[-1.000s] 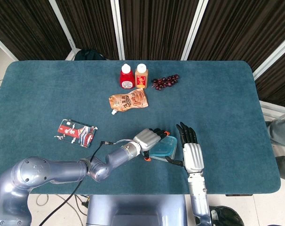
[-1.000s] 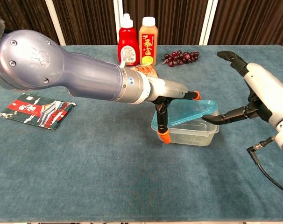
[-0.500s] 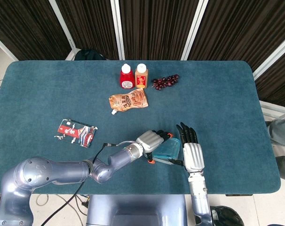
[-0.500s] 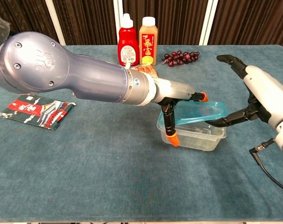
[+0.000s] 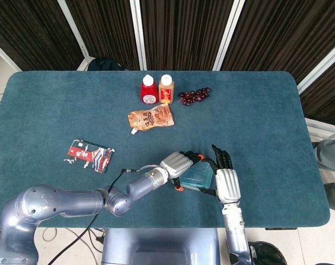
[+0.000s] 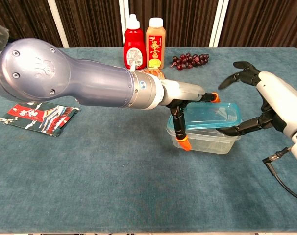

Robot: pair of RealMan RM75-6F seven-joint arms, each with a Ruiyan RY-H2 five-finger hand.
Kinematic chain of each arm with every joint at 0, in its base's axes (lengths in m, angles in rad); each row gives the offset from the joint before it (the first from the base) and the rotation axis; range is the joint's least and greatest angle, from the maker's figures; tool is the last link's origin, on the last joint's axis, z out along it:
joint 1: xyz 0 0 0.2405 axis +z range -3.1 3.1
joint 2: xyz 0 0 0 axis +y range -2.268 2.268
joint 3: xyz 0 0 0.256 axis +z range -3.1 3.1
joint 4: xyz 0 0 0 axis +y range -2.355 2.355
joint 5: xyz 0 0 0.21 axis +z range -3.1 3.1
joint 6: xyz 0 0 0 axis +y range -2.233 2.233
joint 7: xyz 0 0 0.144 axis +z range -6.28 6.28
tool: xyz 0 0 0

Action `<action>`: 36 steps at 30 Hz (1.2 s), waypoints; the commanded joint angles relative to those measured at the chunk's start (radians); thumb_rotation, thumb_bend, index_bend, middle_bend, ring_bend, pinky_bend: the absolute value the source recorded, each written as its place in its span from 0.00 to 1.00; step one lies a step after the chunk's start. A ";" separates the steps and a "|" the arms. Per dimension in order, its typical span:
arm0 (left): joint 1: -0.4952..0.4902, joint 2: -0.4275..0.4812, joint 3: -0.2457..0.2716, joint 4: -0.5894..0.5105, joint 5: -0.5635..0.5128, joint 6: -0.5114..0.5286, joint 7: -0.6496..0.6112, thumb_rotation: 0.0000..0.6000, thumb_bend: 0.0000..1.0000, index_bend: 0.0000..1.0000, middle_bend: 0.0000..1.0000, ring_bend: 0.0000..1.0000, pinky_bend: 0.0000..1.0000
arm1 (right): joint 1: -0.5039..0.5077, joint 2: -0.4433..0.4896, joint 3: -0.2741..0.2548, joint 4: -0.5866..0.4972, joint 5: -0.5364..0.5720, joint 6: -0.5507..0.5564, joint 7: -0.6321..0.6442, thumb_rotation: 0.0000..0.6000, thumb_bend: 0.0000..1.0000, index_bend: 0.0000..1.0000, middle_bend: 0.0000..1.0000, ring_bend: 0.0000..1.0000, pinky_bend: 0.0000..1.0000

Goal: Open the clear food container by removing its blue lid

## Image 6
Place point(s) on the dark printed snack packet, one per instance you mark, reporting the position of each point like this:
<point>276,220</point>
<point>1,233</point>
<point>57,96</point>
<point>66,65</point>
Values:
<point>38,117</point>

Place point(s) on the orange juice bottle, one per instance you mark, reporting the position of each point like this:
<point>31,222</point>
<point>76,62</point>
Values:
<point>155,49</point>

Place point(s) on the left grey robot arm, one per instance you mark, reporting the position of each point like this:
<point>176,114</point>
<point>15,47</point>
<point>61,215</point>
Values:
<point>65,73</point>

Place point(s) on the red ketchup bottle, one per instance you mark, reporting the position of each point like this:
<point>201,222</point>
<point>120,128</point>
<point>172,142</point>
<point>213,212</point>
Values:
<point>135,44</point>

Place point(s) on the teal table cloth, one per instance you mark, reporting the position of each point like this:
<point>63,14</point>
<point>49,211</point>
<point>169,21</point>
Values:
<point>114,176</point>

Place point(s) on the blue container lid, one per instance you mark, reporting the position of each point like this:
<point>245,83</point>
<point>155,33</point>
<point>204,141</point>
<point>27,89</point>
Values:
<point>212,115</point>

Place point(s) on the dark red grape bunch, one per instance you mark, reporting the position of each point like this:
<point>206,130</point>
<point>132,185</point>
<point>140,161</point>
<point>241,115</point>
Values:
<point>187,61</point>

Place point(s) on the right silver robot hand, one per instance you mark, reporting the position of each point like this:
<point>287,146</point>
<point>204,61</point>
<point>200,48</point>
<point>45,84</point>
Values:
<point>283,102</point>

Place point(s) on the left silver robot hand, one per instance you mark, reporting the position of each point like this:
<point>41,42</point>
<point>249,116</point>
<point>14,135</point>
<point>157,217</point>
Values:
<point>180,91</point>

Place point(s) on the orange spouted sauce pouch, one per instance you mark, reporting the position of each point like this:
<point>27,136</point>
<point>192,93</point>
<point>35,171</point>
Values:
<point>153,72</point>

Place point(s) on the brown white-framed partition screen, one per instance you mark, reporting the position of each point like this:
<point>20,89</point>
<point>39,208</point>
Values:
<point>89,22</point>

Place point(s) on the clear container with blue lid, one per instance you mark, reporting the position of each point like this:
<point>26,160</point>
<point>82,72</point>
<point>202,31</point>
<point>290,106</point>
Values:
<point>212,145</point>

